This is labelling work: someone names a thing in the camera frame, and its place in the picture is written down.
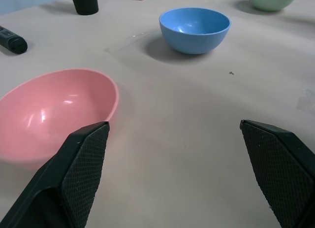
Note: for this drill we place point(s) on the clear tape strip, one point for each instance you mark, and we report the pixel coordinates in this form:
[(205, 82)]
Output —
[(123, 44)]

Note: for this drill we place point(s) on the green plastic bowl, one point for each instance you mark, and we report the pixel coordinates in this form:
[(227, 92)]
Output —
[(270, 0)]

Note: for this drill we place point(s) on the black marker pen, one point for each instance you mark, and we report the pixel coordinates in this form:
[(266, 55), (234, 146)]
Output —
[(12, 41)]

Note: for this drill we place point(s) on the blue plastic bowl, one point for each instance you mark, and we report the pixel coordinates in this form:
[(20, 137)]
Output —
[(194, 28)]

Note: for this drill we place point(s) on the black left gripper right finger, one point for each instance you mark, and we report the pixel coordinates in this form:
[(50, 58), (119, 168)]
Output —
[(280, 169)]

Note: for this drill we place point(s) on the pink plastic bowl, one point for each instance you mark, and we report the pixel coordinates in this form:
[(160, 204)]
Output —
[(49, 114)]

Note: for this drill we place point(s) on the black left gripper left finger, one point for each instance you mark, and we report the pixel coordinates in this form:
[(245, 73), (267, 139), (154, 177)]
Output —
[(73, 178)]

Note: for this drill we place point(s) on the black cylindrical cup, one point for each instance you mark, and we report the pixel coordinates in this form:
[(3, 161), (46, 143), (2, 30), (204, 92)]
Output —
[(85, 2)]

